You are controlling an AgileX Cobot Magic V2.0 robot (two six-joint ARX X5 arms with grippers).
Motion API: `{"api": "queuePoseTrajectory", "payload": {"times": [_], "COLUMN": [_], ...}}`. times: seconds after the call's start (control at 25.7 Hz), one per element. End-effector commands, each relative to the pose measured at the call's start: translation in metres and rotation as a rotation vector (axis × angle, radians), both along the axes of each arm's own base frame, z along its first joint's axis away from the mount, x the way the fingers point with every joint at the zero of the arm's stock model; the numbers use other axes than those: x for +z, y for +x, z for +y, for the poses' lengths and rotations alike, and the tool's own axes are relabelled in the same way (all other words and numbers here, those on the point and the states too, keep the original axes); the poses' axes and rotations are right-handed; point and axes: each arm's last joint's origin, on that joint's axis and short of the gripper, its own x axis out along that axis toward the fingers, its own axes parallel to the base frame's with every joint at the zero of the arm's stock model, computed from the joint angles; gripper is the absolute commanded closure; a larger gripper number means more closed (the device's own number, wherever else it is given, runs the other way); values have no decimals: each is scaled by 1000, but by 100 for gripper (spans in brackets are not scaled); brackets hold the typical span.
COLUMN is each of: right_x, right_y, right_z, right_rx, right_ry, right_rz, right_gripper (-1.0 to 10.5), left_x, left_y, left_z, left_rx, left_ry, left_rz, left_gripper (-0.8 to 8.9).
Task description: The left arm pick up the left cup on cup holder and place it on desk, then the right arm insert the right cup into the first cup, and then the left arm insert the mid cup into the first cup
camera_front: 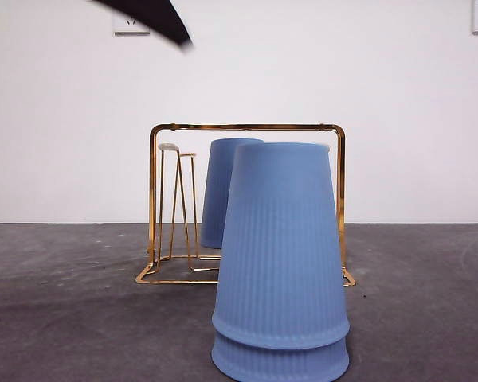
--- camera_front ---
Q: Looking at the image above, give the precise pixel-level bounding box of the blue ribbed plastic cup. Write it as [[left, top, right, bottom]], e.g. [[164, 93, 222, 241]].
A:
[[210, 329, 351, 381], [199, 138, 266, 250], [211, 142, 351, 351]]

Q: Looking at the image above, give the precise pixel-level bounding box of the gold wire cup holder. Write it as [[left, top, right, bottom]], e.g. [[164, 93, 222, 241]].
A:
[[135, 123, 358, 287]]

